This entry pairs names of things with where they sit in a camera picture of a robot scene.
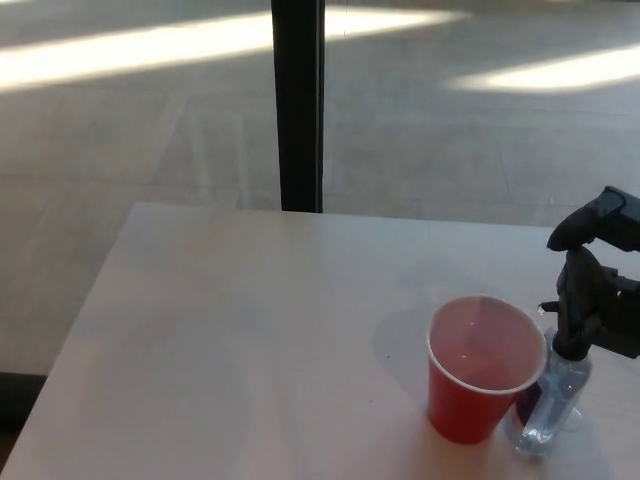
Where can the red plastic cup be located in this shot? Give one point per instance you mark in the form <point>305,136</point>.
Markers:
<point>462,405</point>

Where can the black vertical window post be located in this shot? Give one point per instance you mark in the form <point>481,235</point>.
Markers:
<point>299,105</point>

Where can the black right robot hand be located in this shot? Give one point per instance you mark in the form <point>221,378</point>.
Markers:
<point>582,292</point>

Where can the clear soap bottle black pump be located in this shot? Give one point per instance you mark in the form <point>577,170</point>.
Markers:
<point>550,395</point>

